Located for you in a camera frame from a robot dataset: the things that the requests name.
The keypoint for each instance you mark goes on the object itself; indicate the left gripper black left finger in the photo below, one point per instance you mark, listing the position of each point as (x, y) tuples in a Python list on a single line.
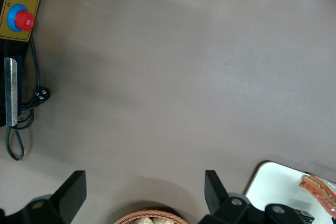
[(68, 197)]

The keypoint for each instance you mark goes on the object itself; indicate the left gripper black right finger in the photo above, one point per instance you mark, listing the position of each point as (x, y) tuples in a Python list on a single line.
[(218, 197)]

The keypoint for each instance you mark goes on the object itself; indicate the triangle sandwich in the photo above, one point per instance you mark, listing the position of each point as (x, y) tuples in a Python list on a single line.
[(319, 193)]

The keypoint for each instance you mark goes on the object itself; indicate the cream plastic tray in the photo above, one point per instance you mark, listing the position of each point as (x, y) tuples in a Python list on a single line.
[(275, 184)]

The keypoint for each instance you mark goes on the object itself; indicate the clear wrapped rice cracker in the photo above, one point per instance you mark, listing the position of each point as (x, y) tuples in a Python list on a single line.
[(162, 221), (143, 221)]

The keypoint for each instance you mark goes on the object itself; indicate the round brown wicker basket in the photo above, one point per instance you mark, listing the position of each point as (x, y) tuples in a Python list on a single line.
[(126, 218)]

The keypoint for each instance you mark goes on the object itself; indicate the black control box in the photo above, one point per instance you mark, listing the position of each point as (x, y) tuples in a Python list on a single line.
[(10, 87)]

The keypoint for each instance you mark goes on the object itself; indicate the yellow emergency stop panel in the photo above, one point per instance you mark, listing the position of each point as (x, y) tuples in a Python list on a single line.
[(23, 3)]

